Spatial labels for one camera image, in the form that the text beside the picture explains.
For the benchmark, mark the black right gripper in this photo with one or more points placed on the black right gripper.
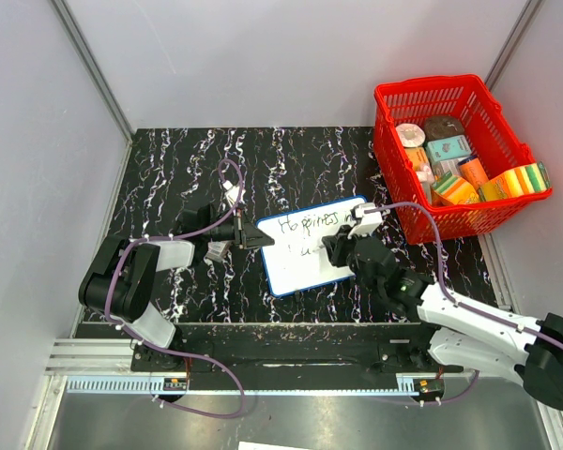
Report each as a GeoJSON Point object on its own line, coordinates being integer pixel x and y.
{"type": "Point", "coordinates": [337, 245]}

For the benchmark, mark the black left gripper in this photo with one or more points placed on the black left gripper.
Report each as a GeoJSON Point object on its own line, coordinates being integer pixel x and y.
{"type": "Point", "coordinates": [248, 235]}

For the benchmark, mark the blue framed whiteboard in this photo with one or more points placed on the blue framed whiteboard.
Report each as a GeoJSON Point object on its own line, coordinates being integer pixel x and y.
{"type": "Point", "coordinates": [298, 260]}

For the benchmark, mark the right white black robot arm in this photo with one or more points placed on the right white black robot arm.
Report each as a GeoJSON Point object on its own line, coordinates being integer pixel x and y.
{"type": "Point", "coordinates": [465, 333]}

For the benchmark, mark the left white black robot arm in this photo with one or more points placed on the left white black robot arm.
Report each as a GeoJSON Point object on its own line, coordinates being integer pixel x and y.
{"type": "Point", "coordinates": [127, 291]}

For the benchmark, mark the orange pink package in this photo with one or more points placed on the orange pink package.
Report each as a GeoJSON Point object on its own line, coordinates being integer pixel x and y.
{"type": "Point", "coordinates": [417, 156]}

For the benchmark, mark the green yellow sponge box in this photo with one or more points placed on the green yellow sponge box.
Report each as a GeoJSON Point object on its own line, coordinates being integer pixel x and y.
{"type": "Point", "coordinates": [453, 189]}

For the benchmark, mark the white tape roll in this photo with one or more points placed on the white tape roll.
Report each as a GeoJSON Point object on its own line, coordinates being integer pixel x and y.
{"type": "Point", "coordinates": [410, 135]}

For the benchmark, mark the teal box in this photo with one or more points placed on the teal box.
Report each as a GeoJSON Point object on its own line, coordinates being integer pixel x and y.
{"type": "Point", "coordinates": [453, 147]}

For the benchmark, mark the white grey box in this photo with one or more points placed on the white grey box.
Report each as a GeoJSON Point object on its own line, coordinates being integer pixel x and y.
{"type": "Point", "coordinates": [440, 168]}

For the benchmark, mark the orange cylinder package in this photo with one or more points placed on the orange cylinder package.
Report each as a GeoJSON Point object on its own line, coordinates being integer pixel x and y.
{"type": "Point", "coordinates": [473, 172]}

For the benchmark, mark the brown round item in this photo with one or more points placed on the brown round item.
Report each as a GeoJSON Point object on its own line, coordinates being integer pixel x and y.
{"type": "Point", "coordinates": [441, 127]}

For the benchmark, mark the white paper sheet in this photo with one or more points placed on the white paper sheet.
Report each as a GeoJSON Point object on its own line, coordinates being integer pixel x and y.
{"type": "Point", "coordinates": [264, 446]}

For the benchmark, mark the yellow orange sponge pack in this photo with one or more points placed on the yellow orange sponge pack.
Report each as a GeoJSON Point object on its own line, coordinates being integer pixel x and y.
{"type": "Point", "coordinates": [516, 182]}

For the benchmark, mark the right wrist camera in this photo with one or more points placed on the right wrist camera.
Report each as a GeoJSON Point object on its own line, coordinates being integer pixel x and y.
{"type": "Point", "coordinates": [367, 219]}

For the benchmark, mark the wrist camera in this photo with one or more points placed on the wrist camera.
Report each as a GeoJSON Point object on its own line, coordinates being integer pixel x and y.
{"type": "Point", "coordinates": [233, 193]}
{"type": "Point", "coordinates": [367, 219]}

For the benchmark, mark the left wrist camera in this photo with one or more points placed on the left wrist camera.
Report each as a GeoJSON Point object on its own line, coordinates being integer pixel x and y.
{"type": "Point", "coordinates": [233, 193]}

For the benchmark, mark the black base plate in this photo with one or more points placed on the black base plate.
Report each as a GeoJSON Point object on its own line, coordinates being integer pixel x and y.
{"type": "Point", "coordinates": [386, 347]}

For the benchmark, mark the aluminium rail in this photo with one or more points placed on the aluminium rail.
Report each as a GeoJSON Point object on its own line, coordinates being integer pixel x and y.
{"type": "Point", "coordinates": [72, 356]}

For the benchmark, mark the white slotted cable duct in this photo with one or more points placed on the white slotted cable duct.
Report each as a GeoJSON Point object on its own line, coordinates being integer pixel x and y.
{"type": "Point", "coordinates": [155, 384]}

